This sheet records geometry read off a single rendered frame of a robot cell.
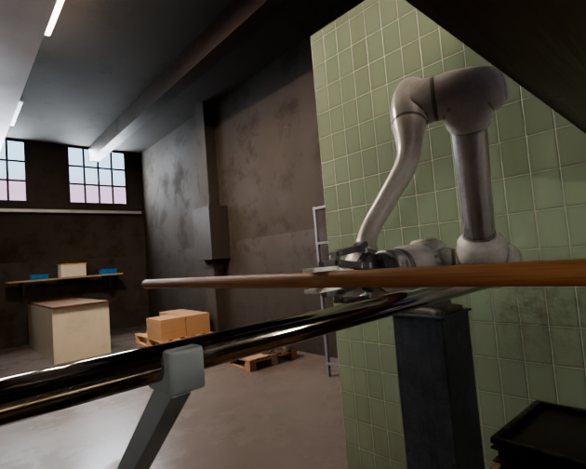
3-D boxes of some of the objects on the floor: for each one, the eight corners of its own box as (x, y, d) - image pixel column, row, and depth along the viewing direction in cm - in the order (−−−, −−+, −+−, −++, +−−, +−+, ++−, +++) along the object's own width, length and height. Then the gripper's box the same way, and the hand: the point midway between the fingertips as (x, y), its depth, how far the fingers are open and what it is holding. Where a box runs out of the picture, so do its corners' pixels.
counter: (74, 338, 791) (73, 297, 796) (112, 353, 608) (109, 300, 613) (28, 345, 739) (27, 301, 745) (55, 365, 557) (52, 307, 562)
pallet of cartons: (215, 340, 646) (213, 312, 649) (163, 352, 586) (161, 320, 589) (180, 333, 742) (179, 308, 745) (132, 342, 683) (131, 315, 686)
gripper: (394, 232, 84) (319, 234, 68) (402, 306, 83) (327, 328, 67) (366, 235, 89) (290, 238, 73) (373, 305, 88) (298, 325, 72)
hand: (321, 279), depth 72 cm, fingers closed on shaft, 3 cm apart
